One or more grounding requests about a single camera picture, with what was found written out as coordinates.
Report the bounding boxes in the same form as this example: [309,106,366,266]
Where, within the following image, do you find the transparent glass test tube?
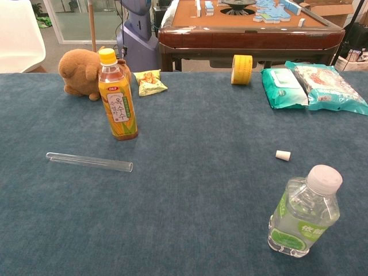
[45,152,134,173]

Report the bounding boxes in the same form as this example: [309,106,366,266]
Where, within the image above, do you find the blue table cloth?
[0,71,368,276]

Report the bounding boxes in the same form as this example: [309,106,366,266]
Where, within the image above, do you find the yellow-green snack bag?
[132,69,168,97]

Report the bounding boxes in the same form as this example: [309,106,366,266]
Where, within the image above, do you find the yellow corn tea bottle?
[97,48,139,141]

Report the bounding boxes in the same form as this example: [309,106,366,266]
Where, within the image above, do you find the yellow tape roll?
[231,54,254,85]

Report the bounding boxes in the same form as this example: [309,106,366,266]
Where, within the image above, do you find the blue-grey machine base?
[116,0,160,72]

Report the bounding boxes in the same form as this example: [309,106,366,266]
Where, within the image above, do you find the green wet wipes pack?
[260,68,309,110]

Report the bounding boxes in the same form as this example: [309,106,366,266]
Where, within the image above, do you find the brown mahjong table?
[158,0,346,72]

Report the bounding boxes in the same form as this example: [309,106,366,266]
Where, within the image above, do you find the brown capybara plush toy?
[57,47,132,101]

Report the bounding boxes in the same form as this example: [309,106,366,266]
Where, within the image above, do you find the clear green-label water bottle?
[267,164,344,258]

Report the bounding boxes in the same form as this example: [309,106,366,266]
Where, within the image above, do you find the wooden pole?
[88,0,97,53]

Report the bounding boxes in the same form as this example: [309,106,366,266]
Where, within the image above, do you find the black mahjong table hub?
[220,0,258,15]

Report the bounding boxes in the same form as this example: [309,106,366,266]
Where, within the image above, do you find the teal noodle food pack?
[284,60,368,116]

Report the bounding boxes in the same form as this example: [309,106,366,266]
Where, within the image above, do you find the blue mahjong tile pile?
[252,0,302,23]

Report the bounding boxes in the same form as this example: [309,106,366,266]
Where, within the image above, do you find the black tripod stand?
[332,0,365,67]

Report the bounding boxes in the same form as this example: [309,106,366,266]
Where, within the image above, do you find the white printed boxes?
[335,48,368,72]

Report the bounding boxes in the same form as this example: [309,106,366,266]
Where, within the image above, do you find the potted green plant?
[30,2,44,18]

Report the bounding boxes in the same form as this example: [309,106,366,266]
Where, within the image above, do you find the white plastic chair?
[0,0,47,74]

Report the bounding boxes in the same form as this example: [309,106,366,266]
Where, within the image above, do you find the cardboard box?
[298,0,355,28]

